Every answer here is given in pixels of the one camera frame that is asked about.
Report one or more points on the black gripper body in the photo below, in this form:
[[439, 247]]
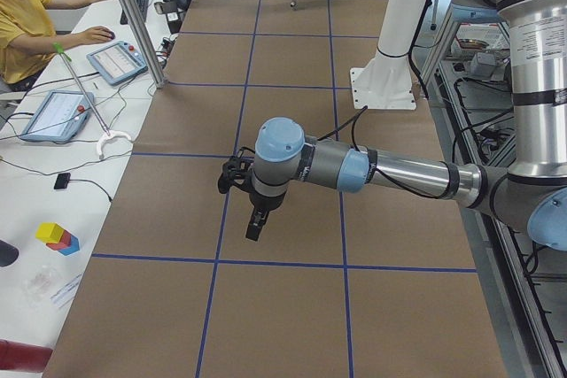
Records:
[[261, 202]]

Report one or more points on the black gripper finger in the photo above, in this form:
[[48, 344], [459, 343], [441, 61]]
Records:
[[256, 223]]

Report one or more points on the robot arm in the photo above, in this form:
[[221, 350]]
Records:
[[529, 195]]

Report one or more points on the far blue teach pendant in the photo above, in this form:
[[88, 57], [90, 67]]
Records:
[[118, 62]]

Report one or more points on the blue teach pendant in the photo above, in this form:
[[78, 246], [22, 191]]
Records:
[[118, 62], [60, 116]]

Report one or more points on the small black box device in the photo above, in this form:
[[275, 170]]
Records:
[[62, 181]]

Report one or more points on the blue wooden block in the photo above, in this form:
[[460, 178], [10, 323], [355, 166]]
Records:
[[73, 247]]

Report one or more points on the near blue teach pendant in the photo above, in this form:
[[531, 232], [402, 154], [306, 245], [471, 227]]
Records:
[[60, 116]]

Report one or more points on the red wooden block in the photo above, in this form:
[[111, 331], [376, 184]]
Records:
[[64, 242]]

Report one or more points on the yellow wooden block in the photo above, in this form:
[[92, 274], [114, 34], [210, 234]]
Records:
[[49, 232]]

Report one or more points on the reach grabber stick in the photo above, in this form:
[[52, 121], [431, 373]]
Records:
[[108, 134]]

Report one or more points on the person in yellow shirt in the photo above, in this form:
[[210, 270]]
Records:
[[28, 34]]

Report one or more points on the red cylinder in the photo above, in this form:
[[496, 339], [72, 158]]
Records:
[[23, 357]]

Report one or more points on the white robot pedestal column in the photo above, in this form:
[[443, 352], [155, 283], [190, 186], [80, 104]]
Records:
[[385, 82]]

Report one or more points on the aluminium frame post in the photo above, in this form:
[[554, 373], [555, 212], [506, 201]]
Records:
[[139, 30]]

